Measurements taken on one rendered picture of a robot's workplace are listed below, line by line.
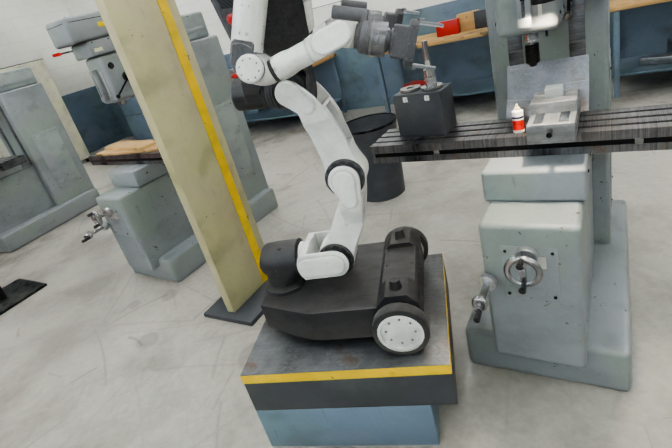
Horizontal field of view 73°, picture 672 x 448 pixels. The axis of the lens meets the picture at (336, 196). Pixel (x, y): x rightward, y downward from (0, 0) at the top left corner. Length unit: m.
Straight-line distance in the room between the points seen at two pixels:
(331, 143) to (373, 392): 0.90
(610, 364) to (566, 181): 0.72
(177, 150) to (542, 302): 1.86
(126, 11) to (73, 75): 8.28
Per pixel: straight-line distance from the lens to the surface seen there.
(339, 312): 1.69
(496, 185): 1.75
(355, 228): 1.68
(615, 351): 2.00
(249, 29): 1.30
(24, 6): 10.69
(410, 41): 1.25
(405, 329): 1.64
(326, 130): 1.54
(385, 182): 3.66
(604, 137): 1.79
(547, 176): 1.71
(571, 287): 1.73
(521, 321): 1.86
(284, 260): 1.80
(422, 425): 1.88
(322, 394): 1.83
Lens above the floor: 1.58
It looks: 23 degrees down
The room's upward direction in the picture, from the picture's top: 15 degrees counter-clockwise
